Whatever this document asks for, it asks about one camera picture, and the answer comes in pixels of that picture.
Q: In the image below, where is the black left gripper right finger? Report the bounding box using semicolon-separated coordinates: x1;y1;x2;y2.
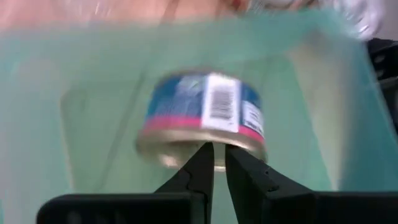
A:
225;145;315;224

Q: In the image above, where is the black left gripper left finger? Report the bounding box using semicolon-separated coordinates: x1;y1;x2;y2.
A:
155;142;215;224

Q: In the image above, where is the blue tuna can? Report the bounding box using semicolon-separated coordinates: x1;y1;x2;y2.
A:
136;70;269;172

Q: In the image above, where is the teal translucent plastic bin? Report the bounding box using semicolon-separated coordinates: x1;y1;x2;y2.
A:
0;9;398;224

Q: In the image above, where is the clear water bottle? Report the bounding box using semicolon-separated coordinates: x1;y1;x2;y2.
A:
326;0;386;41

